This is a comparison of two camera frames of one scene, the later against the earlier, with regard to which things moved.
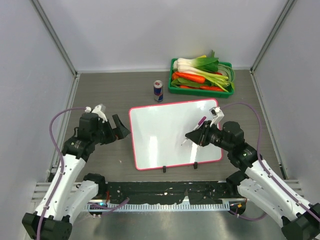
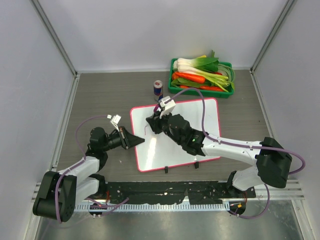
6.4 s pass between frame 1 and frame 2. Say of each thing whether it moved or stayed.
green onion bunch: stayed
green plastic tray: stayed
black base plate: stayed
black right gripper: moved
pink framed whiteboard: stayed
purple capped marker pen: moved
